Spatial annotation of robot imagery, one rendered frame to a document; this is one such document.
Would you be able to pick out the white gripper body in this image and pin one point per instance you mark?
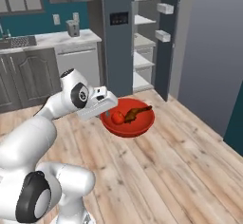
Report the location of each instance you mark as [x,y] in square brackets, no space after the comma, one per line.
[100,107]

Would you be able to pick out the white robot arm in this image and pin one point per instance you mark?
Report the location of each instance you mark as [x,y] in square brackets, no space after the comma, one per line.
[25,145]

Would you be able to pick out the red tomato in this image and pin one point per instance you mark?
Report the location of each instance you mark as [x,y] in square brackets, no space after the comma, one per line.
[118,117]

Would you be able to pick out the brown chicken drumstick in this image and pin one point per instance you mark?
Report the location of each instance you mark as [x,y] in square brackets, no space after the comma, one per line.
[135,112]

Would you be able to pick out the red bowl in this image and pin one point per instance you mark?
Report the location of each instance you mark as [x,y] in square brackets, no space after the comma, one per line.
[139,127]

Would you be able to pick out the closed fridge door with panel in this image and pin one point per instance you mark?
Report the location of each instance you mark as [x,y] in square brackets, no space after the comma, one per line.
[118,57]

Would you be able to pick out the open fridge door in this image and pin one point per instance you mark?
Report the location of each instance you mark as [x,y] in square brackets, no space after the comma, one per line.
[164,63]

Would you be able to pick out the dark grey fridge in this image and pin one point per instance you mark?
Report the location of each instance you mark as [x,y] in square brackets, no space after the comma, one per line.
[144,44]

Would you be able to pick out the white fridge door bin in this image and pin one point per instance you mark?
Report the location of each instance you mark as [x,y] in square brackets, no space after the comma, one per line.
[165,8]
[163,36]

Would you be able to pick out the white dishwasher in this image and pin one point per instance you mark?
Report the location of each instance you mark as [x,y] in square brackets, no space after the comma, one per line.
[79,61]

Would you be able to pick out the grey lower cupboards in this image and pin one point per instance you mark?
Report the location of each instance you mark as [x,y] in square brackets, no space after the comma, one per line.
[28,76]

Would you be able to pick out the grey toaster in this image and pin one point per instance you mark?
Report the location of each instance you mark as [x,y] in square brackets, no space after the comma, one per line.
[73,28]

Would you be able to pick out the grey sink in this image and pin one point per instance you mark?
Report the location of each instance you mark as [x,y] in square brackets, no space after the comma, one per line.
[19,41]

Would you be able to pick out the grey tap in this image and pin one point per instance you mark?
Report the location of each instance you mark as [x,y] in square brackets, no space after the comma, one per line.
[3,33]

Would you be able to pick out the white wall socket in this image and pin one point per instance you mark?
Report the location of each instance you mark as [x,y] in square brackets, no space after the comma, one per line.
[56,19]
[76,16]

